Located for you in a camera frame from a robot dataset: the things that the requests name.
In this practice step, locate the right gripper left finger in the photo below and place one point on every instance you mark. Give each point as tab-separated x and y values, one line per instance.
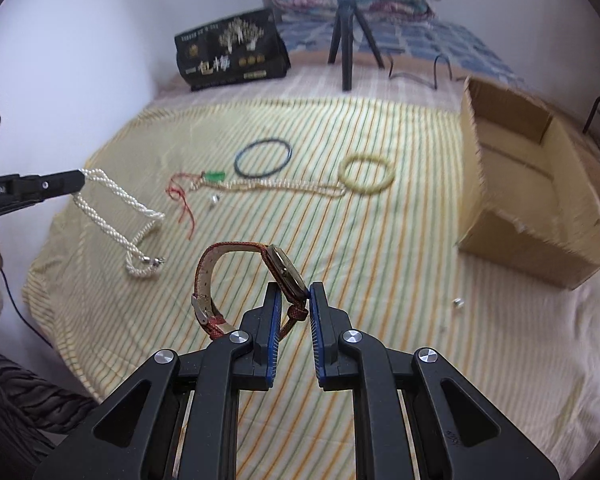
176	416

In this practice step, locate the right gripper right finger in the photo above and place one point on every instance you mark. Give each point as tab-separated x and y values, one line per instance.
415	415

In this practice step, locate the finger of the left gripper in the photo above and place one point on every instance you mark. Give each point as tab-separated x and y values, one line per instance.
18	192

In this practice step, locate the red strap wristwatch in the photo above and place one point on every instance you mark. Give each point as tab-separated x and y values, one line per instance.
230	274

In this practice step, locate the cardboard box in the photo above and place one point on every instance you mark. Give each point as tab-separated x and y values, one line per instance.
527	203

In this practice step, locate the yellow striped cloth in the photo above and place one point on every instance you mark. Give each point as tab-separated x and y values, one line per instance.
188	214

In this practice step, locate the yellow-green jade bangle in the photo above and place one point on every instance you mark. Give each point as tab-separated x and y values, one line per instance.
366	174

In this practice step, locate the black printed gift bag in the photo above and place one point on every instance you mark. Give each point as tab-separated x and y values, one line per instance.
241	48

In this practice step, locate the dark blue bangle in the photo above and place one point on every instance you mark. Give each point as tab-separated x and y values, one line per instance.
263	158

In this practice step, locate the black tripod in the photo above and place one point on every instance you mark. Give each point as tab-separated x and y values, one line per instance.
342	40

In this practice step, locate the blue checkered bedsheet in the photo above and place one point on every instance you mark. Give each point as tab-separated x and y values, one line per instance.
423	40

